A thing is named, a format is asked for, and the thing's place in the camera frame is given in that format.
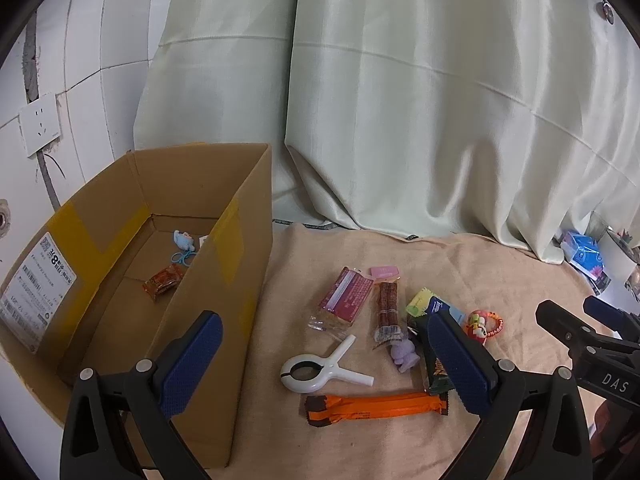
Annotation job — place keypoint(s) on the blue toy figure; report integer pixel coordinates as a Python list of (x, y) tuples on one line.
[(186, 248)]

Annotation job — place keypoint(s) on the orange snack bar wrapper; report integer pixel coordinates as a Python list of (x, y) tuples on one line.
[(322, 411)]

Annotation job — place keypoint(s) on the tissue pack yellow blue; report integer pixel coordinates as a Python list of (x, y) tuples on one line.
[(425, 302)]

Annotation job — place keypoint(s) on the pale green curtain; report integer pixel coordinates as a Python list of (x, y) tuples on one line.
[(512, 118)]

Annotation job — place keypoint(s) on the red sausage snack packet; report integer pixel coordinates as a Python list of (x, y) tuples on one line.
[(387, 328)]

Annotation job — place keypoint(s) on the white plastic clamp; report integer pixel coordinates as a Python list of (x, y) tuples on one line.
[(308, 373)]

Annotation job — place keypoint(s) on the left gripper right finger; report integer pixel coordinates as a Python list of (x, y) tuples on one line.
[(555, 444)]

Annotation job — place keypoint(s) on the beige table cloth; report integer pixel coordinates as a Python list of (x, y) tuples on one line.
[(322, 285)]

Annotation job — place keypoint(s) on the white shipping label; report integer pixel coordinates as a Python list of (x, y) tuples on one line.
[(35, 291)]

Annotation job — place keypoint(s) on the dark green snack packet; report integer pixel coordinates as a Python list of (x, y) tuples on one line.
[(434, 377)]

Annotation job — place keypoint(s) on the red snack packet in box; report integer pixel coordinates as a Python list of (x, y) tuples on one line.
[(165, 280)]

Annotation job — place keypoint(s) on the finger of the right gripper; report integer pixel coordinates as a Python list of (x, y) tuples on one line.
[(626, 324), (565, 332)]

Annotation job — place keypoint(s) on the red cracker packet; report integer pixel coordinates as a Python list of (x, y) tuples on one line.
[(342, 303)]

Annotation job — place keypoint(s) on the white wall socket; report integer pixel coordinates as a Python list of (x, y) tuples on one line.
[(40, 123)]

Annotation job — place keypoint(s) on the purple plush toy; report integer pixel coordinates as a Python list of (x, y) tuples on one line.
[(403, 354)]

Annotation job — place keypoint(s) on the blue tissue package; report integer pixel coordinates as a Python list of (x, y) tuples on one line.
[(583, 254)]

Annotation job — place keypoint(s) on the red beaded keychain toy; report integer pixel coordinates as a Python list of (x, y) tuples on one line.
[(481, 325)]

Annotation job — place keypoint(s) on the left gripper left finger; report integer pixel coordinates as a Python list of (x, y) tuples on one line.
[(95, 441)]

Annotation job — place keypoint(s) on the cardboard box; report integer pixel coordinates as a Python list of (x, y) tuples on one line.
[(116, 233)]

